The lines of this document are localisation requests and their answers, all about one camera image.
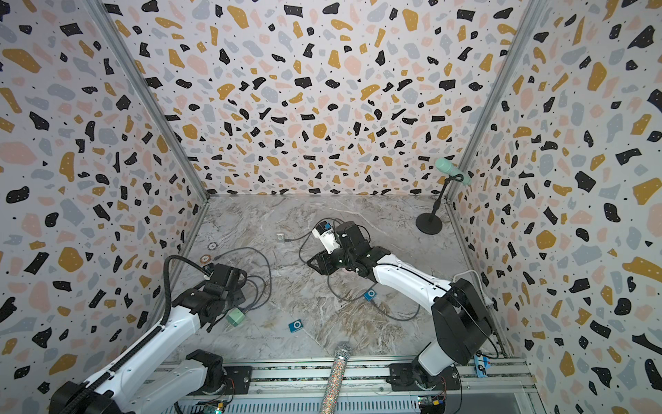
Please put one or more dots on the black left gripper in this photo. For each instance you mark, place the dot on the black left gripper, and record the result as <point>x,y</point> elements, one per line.
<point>242,299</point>

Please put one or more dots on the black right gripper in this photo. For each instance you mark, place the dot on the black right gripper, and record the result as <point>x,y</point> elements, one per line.
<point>326,260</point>

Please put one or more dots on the green USB charger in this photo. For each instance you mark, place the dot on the green USB charger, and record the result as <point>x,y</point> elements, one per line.
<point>235,317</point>

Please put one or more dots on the blue mp3 player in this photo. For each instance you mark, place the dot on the blue mp3 player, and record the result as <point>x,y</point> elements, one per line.
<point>295,326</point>
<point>370,294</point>

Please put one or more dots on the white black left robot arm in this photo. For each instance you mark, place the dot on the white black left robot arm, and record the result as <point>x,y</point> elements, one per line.
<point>124,385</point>

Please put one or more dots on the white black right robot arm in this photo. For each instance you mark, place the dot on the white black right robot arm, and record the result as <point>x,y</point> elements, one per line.
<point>462,323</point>

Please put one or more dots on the black microphone stand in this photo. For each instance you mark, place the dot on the black microphone stand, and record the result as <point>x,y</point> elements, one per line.
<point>429,223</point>

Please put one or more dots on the glitter silver microphone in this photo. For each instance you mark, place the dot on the glitter silver microphone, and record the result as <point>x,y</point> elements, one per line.
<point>332,392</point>

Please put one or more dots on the green microphone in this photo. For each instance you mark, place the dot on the green microphone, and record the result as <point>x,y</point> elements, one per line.
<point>446,167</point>

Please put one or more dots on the blue clip on rail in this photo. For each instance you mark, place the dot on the blue clip on rail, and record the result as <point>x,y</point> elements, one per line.
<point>482,363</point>

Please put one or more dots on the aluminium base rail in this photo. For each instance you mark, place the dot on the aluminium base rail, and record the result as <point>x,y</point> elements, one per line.
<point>299,385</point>

